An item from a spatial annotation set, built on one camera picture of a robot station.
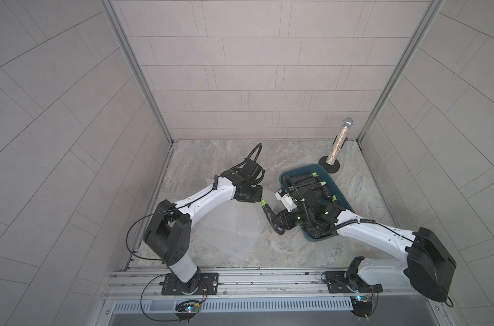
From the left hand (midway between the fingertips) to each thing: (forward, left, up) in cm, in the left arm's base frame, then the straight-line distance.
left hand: (261, 196), depth 85 cm
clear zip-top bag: (-10, +11, -8) cm, 17 cm away
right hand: (-11, -5, 0) cm, 12 cm away
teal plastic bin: (+4, -34, -3) cm, 34 cm away
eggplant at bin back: (+12, -22, -4) cm, 26 cm away
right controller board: (-36, -34, -9) cm, 51 cm away
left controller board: (-38, +25, -7) cm, 46 cm away
